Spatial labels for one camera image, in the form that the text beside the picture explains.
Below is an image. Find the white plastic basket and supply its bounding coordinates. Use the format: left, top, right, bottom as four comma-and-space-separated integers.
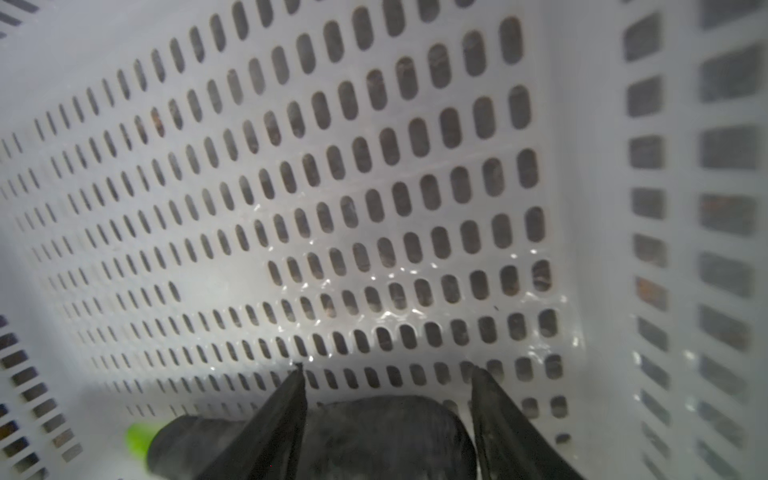
1, 1, 767, 479

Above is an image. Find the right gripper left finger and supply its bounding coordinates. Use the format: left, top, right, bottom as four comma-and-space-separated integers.
197, 364, 308, 480

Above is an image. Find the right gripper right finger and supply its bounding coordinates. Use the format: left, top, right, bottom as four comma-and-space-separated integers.
470, 366, 581, 480

